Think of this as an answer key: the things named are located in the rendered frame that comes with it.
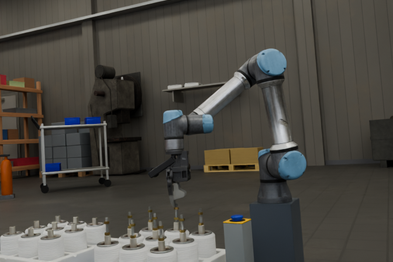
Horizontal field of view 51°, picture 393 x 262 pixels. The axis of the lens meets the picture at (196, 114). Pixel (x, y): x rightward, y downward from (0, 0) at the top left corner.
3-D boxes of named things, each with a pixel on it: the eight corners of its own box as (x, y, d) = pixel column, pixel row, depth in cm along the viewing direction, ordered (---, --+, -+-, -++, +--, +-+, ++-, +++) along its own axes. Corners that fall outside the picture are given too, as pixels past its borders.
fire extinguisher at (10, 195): (8, 196, 559) (7, 154, 562) (21, 196, 548) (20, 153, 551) (-8, 199, 536) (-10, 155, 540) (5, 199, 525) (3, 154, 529)
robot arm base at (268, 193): (262, 197, 193) (261, 176, 193) (295, 197, 186) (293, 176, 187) (253, 203, 179) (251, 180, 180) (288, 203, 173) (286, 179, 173)
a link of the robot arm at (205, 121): (205, 115, 170) (179, 116, 167) (214, 113, 160) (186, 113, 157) (206, 134, 170) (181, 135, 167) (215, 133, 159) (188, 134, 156)
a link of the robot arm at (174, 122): (186, 109, 157) (164, 110, 154) (188, 138, 156) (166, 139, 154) (181, 111, 164) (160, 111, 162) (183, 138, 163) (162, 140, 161)
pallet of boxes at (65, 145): (105, 172, 940) (102, 120, 947) (82, 176, 867) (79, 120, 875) (65, 173, 990) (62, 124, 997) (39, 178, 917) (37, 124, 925)
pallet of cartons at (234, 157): (203, 172, 762) (202, 150, 765) (219, 168, 830) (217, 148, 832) (261, 171, 713) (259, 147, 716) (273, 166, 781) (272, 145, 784)
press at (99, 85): (158, 171, 881) (152, 64, 895) (131, 176, 787) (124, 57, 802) (112, 172, 931) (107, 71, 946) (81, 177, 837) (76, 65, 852)
